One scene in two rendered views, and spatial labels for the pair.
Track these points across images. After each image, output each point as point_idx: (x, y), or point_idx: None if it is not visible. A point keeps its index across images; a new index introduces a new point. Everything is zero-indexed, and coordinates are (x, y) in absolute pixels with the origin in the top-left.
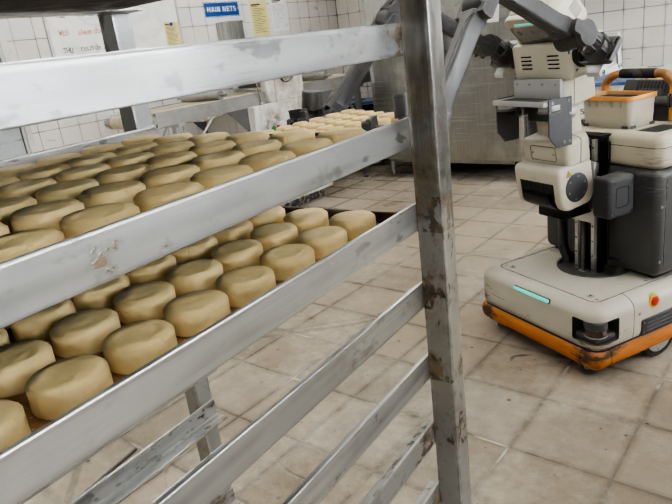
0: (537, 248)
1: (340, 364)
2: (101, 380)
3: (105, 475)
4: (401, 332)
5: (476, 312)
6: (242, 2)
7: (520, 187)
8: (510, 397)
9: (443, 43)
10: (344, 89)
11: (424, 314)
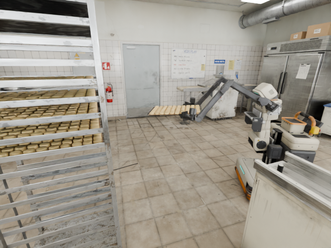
0: None
1: (75, 163)
2: (29, 152)
3: (128, 165)
4: (211, 164)
5: None
6: (226, 60)
7: (248, 138)
8: (219, 194)
9: (284, 82)
10: (201, 99)
11: (222, 162)
